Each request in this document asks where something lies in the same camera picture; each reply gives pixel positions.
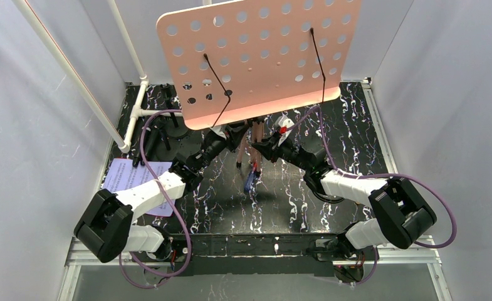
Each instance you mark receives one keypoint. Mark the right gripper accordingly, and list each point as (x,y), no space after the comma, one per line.
(270,144)

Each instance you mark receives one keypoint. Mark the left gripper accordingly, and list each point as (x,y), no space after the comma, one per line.
(232,132)

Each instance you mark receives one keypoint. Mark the black microphone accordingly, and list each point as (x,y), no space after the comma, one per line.
(137,159)
(152,136)

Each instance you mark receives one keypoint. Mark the pink tripod music stand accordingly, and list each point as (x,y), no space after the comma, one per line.
(241,59)

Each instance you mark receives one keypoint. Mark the white PVC pipe frame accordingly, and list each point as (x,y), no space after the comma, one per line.
(66,30)

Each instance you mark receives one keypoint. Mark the white sheet music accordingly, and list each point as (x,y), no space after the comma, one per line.
(121,175)

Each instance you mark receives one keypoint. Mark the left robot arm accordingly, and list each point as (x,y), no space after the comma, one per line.
(108,225)

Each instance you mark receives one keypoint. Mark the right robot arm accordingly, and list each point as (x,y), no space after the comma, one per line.
(401,214)

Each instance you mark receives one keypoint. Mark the blue red screwdriver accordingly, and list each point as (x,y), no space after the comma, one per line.
(250,179)

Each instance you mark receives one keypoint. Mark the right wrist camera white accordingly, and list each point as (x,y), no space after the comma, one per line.
(283,127)

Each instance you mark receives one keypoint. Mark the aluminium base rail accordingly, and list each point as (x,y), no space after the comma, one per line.
(262,267)

